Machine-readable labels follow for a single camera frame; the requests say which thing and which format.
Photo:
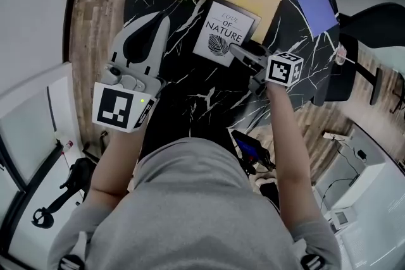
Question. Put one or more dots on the blue paper sheet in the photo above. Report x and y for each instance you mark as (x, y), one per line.
(314, 4)

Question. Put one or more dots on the black device with blue screen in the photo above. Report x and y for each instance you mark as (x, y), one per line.
(250, 147)

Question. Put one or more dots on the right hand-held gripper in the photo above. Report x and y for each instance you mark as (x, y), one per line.
(283, 68)

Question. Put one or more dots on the person's right forearm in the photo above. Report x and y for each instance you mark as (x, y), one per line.
(286, 142)

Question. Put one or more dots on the black power adapter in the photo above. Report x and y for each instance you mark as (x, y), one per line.
(362, 155)

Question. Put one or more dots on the person's left forearm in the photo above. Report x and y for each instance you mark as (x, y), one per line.
(118, 161)

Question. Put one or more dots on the black office chair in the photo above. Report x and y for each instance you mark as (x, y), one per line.
(367, 28)

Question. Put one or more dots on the white bottle with red cap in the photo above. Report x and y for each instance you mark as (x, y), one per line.
(67, 143)

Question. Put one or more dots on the black white printed picture frame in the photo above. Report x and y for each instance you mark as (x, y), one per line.
(223, 26)

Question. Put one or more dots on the person's grey shirt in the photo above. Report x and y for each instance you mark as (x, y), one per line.
(196, 212)

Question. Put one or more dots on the white storage box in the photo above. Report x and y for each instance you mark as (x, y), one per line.
(354, 180)

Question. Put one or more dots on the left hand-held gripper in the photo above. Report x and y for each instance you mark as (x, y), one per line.
(115, 107)

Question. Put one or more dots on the pink round lollipop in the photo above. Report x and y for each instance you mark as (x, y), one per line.
(341, 55)

